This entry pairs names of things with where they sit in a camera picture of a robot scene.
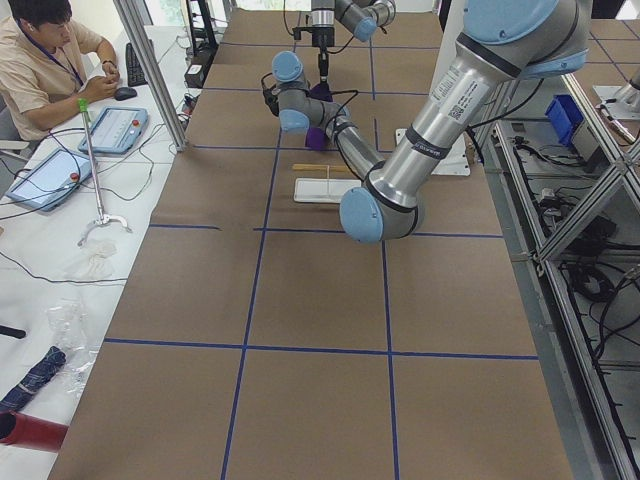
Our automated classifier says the black power adapter box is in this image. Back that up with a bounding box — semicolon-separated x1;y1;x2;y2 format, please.
184;64;204;89

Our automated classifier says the purple microfiber towel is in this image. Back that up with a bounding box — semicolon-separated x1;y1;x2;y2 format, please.
305;80;333;151

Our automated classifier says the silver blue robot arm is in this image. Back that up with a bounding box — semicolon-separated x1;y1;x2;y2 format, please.
309;0;396;87
271;1;592;243

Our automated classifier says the lower blue teach pendant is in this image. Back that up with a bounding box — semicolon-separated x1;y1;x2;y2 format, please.
6;148;91;211

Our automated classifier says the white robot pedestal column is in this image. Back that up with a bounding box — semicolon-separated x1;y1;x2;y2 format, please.
395;0;472;177

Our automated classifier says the white wooden towel rack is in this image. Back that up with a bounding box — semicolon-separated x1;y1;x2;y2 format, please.
292;163;362;204

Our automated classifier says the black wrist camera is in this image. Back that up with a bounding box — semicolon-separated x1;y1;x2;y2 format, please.
260;73;279;117

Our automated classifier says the crumpled clear plastic bag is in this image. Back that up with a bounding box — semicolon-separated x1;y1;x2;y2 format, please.
46;299;99;399

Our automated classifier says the seated man beige shirt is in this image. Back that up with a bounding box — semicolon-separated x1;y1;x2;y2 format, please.
1;0;120;141

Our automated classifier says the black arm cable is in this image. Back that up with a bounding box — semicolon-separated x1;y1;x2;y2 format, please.
319;89;361;141

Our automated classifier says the blue plastic storage bin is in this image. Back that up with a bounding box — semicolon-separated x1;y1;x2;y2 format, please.
545;94;584;147

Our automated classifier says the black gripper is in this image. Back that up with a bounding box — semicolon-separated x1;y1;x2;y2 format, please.
311;24;334;84

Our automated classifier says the aluminium frame post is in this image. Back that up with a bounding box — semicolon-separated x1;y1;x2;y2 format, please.
113;0;187;152

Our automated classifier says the red cylinder tube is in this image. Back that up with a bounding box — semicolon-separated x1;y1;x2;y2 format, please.
1;411;68;453

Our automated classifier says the black computer mouse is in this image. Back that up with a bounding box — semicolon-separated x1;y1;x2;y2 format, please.
114;87;137;101

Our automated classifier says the black keyboard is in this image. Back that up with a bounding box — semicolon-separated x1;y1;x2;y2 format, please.
125;42;147;87

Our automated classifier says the blue teach pendant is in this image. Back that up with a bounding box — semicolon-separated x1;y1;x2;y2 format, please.
6;148;91;211
82;106;149;155

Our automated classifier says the folded dark blue umbrella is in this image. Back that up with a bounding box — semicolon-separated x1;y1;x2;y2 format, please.
1;346;66;413

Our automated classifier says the upper blue teach pendant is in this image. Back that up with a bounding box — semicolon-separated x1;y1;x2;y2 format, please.
82;106;149;155

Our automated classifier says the metal reacher grabber tool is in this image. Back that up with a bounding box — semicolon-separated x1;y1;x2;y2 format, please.
77;98;133;247

